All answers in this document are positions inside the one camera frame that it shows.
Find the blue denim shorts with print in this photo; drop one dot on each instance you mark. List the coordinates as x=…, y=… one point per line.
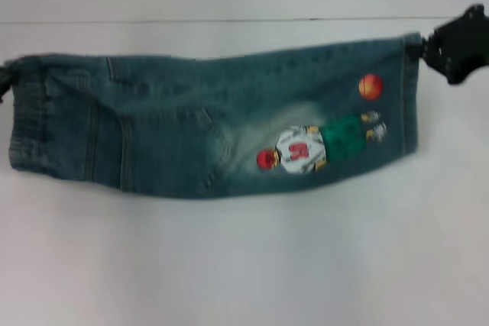
x=191, y=120

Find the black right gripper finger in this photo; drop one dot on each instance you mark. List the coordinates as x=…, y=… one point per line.
x=429, y=37
x=424, y=57

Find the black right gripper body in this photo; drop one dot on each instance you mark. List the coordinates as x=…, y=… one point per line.
x=464, y=47

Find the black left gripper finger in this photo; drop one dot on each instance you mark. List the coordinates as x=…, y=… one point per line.
x=4, y=81

